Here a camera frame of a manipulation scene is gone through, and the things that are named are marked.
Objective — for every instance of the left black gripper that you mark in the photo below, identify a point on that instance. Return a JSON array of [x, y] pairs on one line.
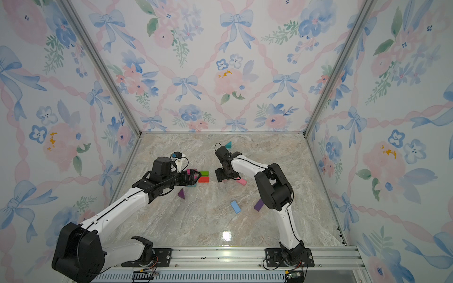
[[192, 180]]

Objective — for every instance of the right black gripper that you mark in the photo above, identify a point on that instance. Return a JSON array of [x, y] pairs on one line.
[[220, 176]]

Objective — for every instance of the magenta rectangular block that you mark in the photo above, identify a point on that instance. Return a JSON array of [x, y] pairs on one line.
[[192, 172]]

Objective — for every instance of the red rectangular block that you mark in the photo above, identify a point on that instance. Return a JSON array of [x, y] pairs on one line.
[[204, 180]]

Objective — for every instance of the light pink rectangular block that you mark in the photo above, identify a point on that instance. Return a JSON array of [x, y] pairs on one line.
[[242, 182]]

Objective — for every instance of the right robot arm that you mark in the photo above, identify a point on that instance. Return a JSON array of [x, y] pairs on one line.
[[276, 193]]

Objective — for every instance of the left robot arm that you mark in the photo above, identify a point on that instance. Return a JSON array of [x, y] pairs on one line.
[[81, 253]]

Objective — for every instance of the purple triangular block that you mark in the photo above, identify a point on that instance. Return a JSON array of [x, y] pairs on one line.
[[181, 194]]

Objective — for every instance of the light blue rectangular block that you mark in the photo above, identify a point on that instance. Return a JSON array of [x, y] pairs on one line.
[[235, 207]]

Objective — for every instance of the purple rectangular block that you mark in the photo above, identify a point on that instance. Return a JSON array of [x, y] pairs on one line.
[[258, 206]]

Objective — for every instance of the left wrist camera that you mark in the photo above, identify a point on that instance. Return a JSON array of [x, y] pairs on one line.
[[180, 160]]

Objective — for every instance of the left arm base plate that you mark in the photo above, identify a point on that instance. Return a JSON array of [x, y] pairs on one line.
[[160, 257]]

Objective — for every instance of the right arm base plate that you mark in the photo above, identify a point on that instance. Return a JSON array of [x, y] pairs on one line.
[[274, 258]]

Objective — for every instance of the aluminium front rail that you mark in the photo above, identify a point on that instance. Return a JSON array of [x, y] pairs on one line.
[[244, 264]]

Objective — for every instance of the left corner aluminium post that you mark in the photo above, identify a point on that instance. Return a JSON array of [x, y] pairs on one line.
[[73, 18]]

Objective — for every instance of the corner aluminium post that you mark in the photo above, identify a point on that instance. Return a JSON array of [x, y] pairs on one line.
[[73, 18], [356, 31]]

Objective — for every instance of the right corner aluminium post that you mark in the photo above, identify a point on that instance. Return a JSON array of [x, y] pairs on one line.
[[356, 31]]

